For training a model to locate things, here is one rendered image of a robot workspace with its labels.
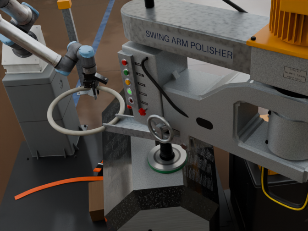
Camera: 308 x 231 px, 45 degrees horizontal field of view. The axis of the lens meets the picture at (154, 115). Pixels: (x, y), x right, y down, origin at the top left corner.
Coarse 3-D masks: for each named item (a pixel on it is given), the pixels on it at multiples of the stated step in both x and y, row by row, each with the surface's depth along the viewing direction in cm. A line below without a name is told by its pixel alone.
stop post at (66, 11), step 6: (60, 0) 373; (66, 0) 371; (60, 6) 374; (66, 6) 374; (66, 12) 380; (66, 18) 383; (72, 18) 390; (66, 24) 387; (72, 24) 388; (72, 30) 391; (72, 36) 395; (78, 42) 406; (78, 60) 412; (78, 66) 417; (78, 72) 421; (84, 90) 435; (90, 90) 435
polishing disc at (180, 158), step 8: (176, 144) 212; (152, 152) 209; (176, 152) 207; (184, 152) 206; (152, 160) 204; (160, 160) 203; (176, 160) 202; (184, 160) 201; (160, 168) 198; (168, 168) 198; (176, 168) 198
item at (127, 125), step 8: (120, 120) 228; (128, 120) 222; (112, 128) 217; (120, 128) 211; (128, 128) 205; (136, 128) 212; (144, 128) 209; (136, 136) 204; (144, 136) 199; (152, 136) 194; (168, 136) 185; (176, 136) 181; (184, 144) 174; (192, 144) 176
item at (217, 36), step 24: (168, 0) 159; (144, 24) 147; (168, 24) 140; (192, 24) 137; (216, 24) 134; (240, 24) 132; (264, 24) 130; (168, 48) 146; (192, 48) 137; (216, 48) 130; (240, 48) 124; (264, 72) 121; (288, 72) 115
